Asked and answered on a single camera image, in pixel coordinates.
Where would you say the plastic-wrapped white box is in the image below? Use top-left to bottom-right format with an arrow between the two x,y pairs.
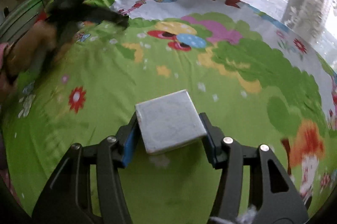
135,90 -> 207,155

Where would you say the white cabinet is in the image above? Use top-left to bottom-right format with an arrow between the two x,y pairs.
1,0 -> 50,43

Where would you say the green cartoon play mat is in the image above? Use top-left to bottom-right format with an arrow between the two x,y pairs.
2,0 -> 336,215

